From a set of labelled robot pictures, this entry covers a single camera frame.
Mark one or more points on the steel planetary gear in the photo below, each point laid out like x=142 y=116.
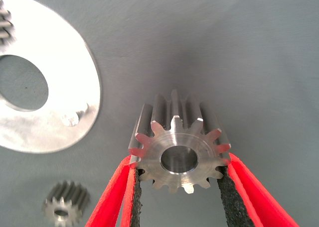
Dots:
x=5 y=25
x=154 y=148
x=67 y=194

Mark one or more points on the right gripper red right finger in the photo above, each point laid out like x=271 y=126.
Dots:
x=249 y=199

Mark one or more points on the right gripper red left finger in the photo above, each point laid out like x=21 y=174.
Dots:
x=117 y=199

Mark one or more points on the dark grey table cloth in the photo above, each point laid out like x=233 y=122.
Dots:
x=224 y=50

